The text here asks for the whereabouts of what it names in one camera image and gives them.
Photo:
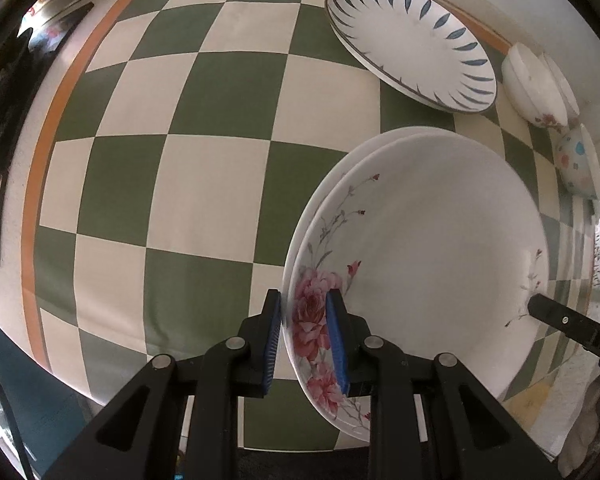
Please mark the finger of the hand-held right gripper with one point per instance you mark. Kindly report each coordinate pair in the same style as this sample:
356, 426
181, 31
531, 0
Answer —
565, 320

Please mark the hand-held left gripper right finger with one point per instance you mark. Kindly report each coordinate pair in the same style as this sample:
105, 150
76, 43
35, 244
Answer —
337, 340

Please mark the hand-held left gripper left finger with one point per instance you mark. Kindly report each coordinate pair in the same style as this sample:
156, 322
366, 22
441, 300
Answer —
273, 345

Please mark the white bowl with coloured dots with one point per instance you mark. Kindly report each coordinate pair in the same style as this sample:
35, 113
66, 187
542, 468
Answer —
575, 160

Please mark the white bowl with pink flowers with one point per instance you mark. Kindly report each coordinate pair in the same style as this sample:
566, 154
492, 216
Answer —
527, 85
565, 87

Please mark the white plate with blue leaves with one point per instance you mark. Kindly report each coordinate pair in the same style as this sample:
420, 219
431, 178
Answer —
405, 35

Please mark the green and white checkered tablecloth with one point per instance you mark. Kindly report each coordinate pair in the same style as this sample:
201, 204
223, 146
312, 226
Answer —
205, 160

